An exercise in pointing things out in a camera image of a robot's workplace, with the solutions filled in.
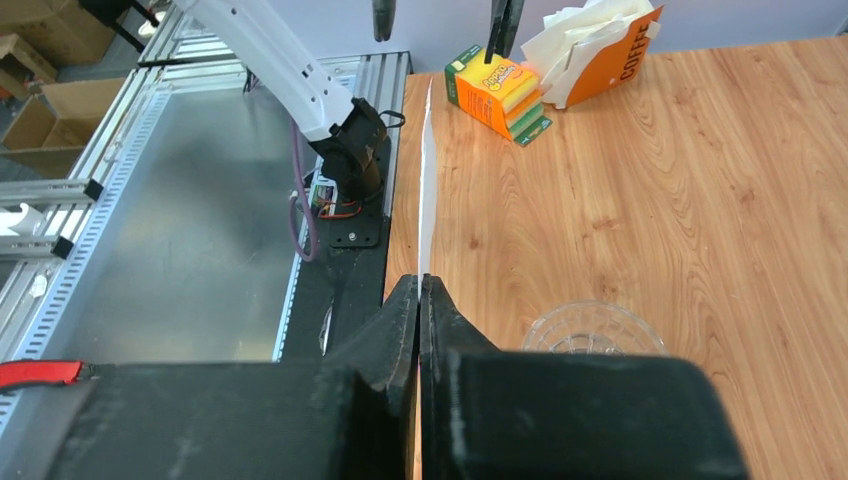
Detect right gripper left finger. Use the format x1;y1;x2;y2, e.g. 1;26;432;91
47;275;419;479

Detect clear glass dripper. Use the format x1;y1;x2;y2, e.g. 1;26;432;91
521;300;669;356

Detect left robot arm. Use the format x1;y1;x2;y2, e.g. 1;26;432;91
177;0;388;201

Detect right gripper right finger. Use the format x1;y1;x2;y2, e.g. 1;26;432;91
419;275;749;479

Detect white paper coffee filter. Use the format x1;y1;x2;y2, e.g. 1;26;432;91
417;83;438;285

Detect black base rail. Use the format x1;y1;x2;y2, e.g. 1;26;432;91
274;52;415;362

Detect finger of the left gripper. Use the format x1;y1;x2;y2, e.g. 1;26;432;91
372;0;397;42
484;0;525;64

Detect orange coffee filter holder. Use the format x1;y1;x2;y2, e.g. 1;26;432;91
544;6;664;109

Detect stack of paper filters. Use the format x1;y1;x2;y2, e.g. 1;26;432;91
521;0;658;108

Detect cardboard boxes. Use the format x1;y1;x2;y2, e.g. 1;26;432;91
1;1;121;179

